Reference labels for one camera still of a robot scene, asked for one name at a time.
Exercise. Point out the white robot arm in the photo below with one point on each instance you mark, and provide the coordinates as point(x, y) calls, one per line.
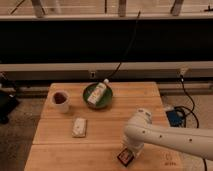
point(139, 130)

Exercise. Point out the white sponge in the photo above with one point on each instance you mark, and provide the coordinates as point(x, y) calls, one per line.
point(79, 128)

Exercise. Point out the white bottle with label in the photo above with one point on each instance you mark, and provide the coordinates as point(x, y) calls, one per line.
point(97, 93)

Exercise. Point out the green bowl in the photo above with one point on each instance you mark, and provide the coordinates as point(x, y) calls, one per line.
point(104, 101)

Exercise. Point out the white cup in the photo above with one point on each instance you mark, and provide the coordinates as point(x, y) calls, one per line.
point(60, 100)

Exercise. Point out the blue floor box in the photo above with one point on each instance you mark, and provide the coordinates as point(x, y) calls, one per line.
point(175, 118)

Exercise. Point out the dark object at left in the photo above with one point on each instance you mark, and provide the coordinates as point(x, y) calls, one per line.
point(8, 102)

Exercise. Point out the wall outlet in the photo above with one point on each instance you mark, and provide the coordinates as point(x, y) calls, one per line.
point(92, 74)

